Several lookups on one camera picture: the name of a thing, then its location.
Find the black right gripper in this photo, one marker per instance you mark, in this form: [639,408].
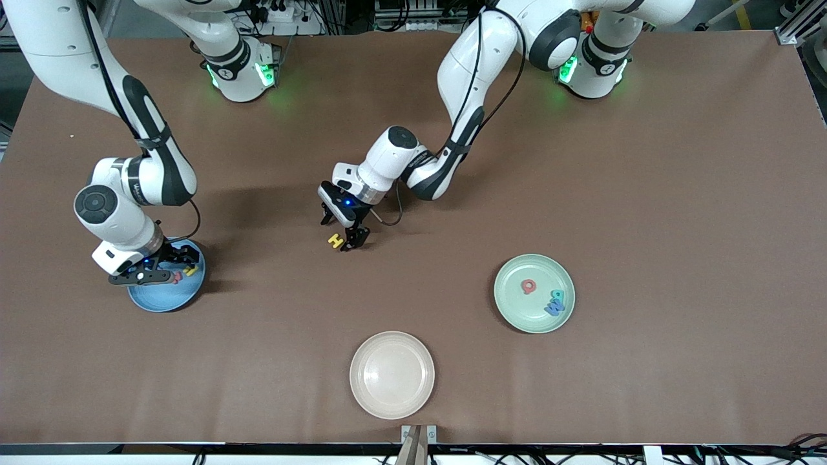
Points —
[169,252]

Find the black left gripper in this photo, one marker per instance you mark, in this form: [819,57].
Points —
[359,216]

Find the yellow lowercase letter r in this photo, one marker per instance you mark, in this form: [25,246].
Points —
[190,270]

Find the yellow capital letter H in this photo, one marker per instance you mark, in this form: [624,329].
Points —
[334,241]

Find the red capital letter Q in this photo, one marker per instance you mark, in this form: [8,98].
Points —
[525,286]

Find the green plate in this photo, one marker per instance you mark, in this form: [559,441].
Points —
[517,310]

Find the blue capital letter M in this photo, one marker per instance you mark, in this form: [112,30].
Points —
[554,307]

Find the teal capital letter R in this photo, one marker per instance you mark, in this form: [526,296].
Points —
[559,294]

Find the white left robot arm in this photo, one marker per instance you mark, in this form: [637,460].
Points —
[465,64]

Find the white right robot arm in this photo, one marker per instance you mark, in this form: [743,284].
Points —
[129,219]

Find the blue plate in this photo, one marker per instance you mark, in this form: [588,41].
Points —
[161,300]

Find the beige plate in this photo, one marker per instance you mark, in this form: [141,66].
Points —
[392,374]

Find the white power strip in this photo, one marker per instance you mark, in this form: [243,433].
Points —
[294,26]

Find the black equipment rack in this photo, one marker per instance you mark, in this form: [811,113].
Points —
[420,16]

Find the orange snack packets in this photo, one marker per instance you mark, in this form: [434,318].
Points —
[586,22]

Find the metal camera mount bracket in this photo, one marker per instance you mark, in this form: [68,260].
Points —
[418,436]

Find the aluminium frame post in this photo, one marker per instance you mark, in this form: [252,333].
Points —
[6,44]
[786,35]

